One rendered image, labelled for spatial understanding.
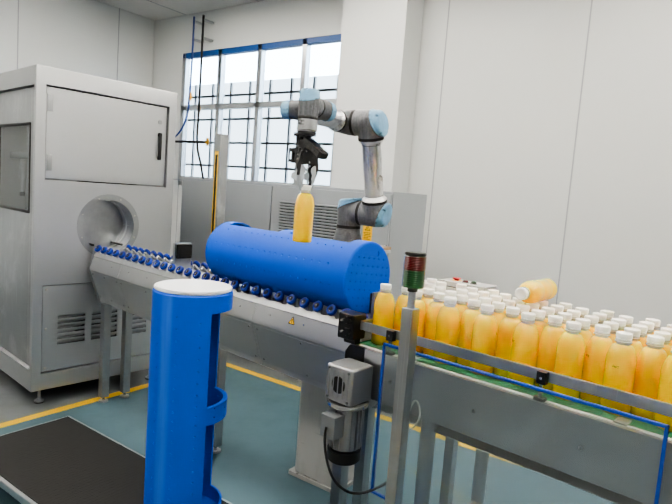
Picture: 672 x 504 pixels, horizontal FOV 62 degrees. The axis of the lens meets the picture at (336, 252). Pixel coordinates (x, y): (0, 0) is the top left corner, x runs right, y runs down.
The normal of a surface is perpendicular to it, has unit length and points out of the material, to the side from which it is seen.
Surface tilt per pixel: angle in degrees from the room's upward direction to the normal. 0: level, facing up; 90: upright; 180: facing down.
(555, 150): 90
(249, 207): 90
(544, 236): 90
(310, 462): 90
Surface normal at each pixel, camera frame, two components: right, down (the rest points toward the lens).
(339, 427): 0.74, 0.12
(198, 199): -0.58, 0.04
